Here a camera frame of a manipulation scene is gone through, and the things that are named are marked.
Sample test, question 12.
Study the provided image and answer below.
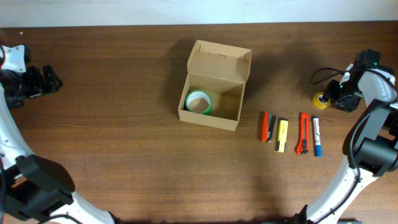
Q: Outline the small yellow tape roll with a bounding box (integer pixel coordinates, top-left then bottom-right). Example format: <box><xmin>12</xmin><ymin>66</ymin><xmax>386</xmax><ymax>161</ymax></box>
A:
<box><xmin>312</xmin><ymin>92</ymin><xmax>330</xmax><ymax>110</ymax></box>

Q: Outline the red stapler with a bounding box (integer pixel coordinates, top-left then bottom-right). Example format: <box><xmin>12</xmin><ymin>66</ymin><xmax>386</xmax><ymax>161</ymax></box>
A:
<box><xmin>260</xmin><ymin>112</ymin><xmax>276</xmax><ymax>142</ymax></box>

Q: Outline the brown cardboard box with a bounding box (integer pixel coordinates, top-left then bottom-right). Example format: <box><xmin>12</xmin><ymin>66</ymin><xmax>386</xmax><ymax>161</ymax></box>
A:
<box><xmin>178</xmin><ymin>40</ymin><xmax>252</xmax><ymax>131</ymax></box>

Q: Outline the green tape roll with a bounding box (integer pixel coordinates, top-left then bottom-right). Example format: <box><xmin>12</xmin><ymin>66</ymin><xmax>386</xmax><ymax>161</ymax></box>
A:
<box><xmin>185</xmin><ymin>90</ymin><xmax>213</xmax><ymax>115</ymax></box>

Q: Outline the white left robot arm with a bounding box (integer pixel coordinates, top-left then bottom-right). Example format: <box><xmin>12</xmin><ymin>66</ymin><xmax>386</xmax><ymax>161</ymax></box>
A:
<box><xmin>1</xmin><ymin>65</ymin><xmax>121</xmax><ymax>224</ymax></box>

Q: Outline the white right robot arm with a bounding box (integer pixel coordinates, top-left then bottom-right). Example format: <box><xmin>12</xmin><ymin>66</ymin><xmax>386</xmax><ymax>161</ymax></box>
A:
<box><xmin>289</xmin><ymin>49</ymin><xmax>397</xmax><ymax>223</ymax></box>

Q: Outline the blue whiteboard marker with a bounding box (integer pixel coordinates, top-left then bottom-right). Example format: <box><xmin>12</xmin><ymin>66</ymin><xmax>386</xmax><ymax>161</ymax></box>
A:
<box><xmin>313</xmin><ymin>116</ymin><xmax>322</xmax><ymax>157</ymax></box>

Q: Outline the red utility knife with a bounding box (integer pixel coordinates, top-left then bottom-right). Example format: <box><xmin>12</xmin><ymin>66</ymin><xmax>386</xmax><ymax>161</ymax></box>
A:
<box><xmin>295</xmin><ymin>113</ymin><xmax>309</xmax><ymax>155</ymax></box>

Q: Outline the yellow highlighter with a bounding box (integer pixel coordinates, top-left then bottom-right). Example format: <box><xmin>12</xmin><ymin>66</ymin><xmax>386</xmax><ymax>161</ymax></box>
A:
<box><xmin>277</xmin><ymin>118</ymin><xmax>289</xmax><ymax>153</ymax></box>

